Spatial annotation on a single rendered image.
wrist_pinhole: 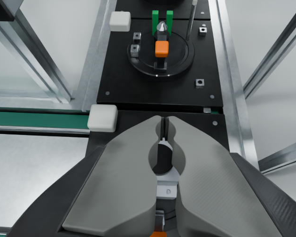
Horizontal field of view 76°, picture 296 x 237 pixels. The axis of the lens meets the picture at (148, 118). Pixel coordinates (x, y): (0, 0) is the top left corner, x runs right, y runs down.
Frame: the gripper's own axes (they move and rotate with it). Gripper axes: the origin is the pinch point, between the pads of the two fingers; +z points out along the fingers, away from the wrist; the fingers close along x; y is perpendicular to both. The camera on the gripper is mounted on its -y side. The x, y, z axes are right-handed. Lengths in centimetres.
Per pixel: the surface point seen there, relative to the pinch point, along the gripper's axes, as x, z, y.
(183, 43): 4.6, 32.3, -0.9
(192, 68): 6.5, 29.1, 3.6
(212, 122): 9.5, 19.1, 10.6
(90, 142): -11.5, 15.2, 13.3
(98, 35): -15.2, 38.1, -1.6
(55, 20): -36, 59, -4
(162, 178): 0.3, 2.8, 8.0
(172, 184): 1.4, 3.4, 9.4
